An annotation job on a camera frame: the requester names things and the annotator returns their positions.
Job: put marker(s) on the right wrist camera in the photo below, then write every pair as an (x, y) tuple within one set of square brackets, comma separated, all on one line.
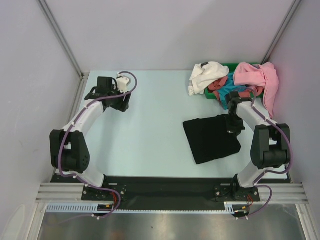
[(232, 99)]

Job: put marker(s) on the aluminium front rail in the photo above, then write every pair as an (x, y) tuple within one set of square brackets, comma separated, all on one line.
[(287, 193)]

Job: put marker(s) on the teal t shirt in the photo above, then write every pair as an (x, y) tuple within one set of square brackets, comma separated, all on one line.
[(228, 87)]

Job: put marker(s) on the dusty red t shirt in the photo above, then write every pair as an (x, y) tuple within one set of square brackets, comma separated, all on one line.
[(211, 92)]

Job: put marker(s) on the black t shirt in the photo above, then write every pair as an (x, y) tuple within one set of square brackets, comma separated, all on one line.
[(209, 139)]

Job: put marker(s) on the pink t shirt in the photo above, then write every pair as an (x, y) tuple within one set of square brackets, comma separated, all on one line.
[(264, 75)]

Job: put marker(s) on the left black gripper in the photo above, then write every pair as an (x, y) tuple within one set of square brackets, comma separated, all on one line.
[(122, 106)]

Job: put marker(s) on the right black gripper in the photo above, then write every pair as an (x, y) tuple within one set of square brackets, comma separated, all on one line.
[(234, 131)]

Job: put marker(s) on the aluminium frame post right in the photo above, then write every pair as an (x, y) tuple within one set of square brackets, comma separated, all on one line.
[(293, 9)]

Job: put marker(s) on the aluminium frame post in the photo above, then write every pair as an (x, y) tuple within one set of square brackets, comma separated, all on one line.
[(293, 9), (49, 16)]

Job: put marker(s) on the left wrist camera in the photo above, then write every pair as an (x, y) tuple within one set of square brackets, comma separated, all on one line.
[(108, 88)]

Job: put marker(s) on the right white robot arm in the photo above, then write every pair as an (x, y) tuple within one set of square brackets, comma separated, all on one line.
[(270, 151)]

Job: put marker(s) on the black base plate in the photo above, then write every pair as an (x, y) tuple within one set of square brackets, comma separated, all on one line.
[(177, 194)]

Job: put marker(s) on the white slotted cable duct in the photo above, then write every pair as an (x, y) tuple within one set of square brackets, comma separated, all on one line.
[(104, 208)]

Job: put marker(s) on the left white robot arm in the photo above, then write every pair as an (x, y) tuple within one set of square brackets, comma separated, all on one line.
[(69, 151)]

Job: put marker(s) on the white t shirt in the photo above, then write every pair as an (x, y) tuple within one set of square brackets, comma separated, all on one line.
[(204, 74)]

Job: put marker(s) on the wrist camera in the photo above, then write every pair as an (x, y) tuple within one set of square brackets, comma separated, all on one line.
[(108, 88), (232, 99)]

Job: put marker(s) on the green plastic bin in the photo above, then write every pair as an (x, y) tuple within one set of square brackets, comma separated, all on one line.
[(232, 67)]

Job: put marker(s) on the aluminium frame post left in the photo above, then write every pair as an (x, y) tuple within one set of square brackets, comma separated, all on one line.
[(49, 16)]

